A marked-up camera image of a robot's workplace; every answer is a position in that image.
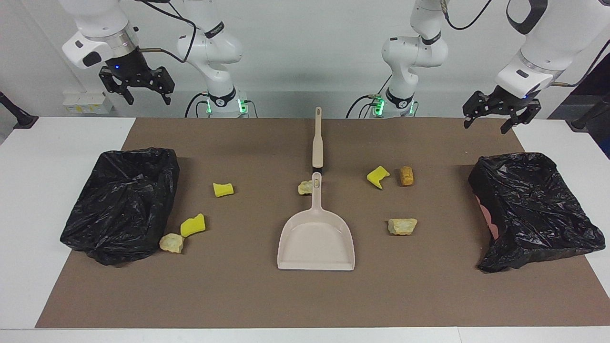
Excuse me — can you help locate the brown table mat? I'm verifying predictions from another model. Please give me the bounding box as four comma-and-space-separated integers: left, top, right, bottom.
36, 118, 610, 329

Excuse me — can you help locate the black left base cable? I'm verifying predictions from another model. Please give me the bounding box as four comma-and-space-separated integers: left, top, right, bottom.
346, 75, 392, 118

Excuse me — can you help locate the white wall socket box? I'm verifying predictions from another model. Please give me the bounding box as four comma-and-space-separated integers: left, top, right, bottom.
62, 91, 115, 115

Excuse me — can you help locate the beige hand brush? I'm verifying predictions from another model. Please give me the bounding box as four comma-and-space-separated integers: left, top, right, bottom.
312, 107, 325, 169

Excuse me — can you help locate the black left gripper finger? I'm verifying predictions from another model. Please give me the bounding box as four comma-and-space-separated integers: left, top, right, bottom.
462, 91, 491, 130
500, 99, 542, 135

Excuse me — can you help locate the large yellow sponge piece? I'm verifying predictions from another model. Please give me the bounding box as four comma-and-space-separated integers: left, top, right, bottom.
180, 213, 206, 238

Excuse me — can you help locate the pale wedge foam chunk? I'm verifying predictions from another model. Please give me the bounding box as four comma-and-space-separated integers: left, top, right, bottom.
387, 218, 418, 236

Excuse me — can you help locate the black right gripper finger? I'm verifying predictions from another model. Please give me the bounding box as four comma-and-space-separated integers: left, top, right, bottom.
99, 67, 135, 106
152, 66, 175, 106

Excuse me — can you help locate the black base cable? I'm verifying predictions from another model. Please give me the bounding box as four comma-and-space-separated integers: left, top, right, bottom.
184, 92, 210, 118
346, 75, 392, 118

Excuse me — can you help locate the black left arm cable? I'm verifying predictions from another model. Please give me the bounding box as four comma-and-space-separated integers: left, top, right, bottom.
441, 0, 610, 89

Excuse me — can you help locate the beige plastic dustpan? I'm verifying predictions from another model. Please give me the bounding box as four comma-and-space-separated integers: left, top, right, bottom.
277, 172, 356, 272

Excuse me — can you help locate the yellow and green sponge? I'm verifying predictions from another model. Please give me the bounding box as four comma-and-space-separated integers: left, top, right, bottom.
366, 166, 390, 190

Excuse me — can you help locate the black right base cable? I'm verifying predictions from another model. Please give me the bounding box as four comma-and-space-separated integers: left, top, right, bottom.
184, 92, 210, 118

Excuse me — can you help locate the black stand foot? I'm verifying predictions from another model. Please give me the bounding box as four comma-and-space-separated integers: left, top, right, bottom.
0, 91, 39, 130
566, 93, 610, 132

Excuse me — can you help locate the black bag over pink bin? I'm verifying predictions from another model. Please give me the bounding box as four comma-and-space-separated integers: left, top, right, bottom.
468, 152, 606, 273

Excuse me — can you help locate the tan crusty foam chunk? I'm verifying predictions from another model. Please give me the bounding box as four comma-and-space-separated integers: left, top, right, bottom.
159, 233, 185, 254

